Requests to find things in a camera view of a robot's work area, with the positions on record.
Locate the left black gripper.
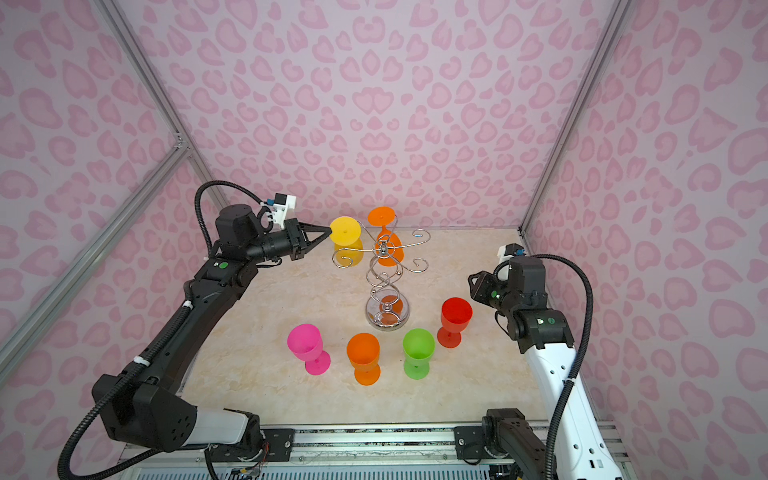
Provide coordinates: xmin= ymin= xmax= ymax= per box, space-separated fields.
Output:
xmin=245 ymin=220 xmax=331 ymax=267

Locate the red wine glass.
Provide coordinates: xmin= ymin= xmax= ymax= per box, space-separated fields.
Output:
xmin=437 ymin=297 xmax=473 ymax=348

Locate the yellow wine glass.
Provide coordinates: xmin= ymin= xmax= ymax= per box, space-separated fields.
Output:
xmin=330 ymin=216 xmax=364 ymax=268

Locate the orange wine glass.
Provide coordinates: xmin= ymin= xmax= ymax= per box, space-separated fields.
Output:
xmin=346 ymin=333 xmax=381 ymax=386
xmin=368 ymin=206 xmax=404 ymax=267

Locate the green wine glass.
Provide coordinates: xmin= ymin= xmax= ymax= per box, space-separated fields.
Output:
xmin=402 ymin=328 xmax=436 ymax=380

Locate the pink wine glass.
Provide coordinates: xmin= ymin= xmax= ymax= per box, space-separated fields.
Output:
xmin=286 ymin=324 xmax=331 ymax=376

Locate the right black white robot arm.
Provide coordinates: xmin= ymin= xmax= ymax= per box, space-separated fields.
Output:
xmin=468 ymin=244 xmax=622 ymax=479

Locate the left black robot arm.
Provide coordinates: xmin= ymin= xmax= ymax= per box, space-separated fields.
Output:
xmin=57 ymin=204 xmax=331 ymax=479

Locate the left diagonal aluminium strut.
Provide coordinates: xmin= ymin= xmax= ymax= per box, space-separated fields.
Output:
xmin=1 ymin=141 xmax=189 ymax=385

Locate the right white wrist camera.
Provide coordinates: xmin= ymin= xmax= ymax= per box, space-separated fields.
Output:
xmin=494 ymin=243 xmax=526 ymax=281

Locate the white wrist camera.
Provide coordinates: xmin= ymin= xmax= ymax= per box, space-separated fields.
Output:
xmin=494 ymin=243 xmax=526 ymax=281
xmin=257 ymin=193 xmax=297 ymax=233

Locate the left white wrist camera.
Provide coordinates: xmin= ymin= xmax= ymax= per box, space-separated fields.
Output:
xmin=257 ymin=193 xmax=297 ymax=233

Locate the chrome wire glass rack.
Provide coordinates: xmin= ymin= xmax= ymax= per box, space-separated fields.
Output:
xmin=354 ymin=217 xmax=431 ymax=331

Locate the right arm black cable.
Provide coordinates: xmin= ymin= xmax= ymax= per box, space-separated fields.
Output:
xmin=527 ymin=253 xmax=595 ymax=480

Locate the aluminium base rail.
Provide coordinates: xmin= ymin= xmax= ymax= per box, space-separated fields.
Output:
xmin=113 ymin=422 xmax=637 ymax=480

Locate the left corner aluminium post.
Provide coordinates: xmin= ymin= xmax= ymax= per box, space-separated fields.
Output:
xmin=92 ymin=0 xmax=247 ymax=235

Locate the corner aluminium post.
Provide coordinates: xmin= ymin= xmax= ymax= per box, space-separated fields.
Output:
xmin=518 ymin=0 xmax=637 ymax=240
xmin=92 ymin=0 xmax=247 ymax=235

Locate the right corner aluminium post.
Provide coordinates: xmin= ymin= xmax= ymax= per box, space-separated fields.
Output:
xmin=518 ymin=0 xmax=637 ymax=240

